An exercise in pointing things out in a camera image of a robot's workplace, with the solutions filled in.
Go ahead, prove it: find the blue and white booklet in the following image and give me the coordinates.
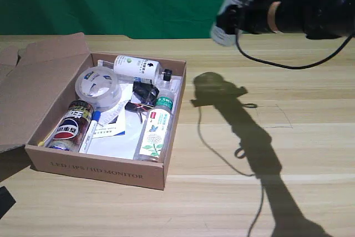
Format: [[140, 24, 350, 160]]
[[91, 109, 126, 139]]

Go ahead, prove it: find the Pepsi can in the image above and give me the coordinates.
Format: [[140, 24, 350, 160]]
[[45, 99, 95, 152]]

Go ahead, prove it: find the green backdrop cloth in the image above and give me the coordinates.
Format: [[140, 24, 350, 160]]
[[0, 0, 355, 40]]

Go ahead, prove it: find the brown cardboard box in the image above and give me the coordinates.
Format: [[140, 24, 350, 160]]
[[0, 32, 187, 191]]

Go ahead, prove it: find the black fan with wires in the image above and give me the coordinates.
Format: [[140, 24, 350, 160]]
[[124, 80, 160, 124]]

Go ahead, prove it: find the black cable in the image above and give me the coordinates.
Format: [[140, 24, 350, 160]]
[[235, 28, 355, 70]]

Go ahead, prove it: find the clear bottle with floral label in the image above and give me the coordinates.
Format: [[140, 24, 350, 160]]
[[133, 90, 175, 163]]

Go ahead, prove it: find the black flat object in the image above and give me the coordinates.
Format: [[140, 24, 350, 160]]
[[0, 185, 17, 220]]

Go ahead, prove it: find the clear tape roll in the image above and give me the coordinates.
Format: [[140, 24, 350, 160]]
[[74, 66, 123, 111]]

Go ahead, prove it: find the white bottle with green logo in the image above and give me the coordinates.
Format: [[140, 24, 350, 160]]
[[113, 54, 173, 83]]

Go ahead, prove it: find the white receipt slip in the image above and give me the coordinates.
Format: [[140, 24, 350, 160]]
[[98, 100, 126, 127]]

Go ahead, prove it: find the white marker with blue cap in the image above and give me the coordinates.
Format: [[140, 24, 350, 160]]
[[78, 110, 102, 154]]

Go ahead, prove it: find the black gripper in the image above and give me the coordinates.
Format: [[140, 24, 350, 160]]
[[216, 0, 272, 35]]

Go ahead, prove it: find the yellow tipped stick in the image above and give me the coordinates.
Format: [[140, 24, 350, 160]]
[[37, 134, 54, 147]]

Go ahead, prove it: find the white paper sheet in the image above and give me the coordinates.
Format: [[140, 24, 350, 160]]
[[88, 81, 147, 160]]

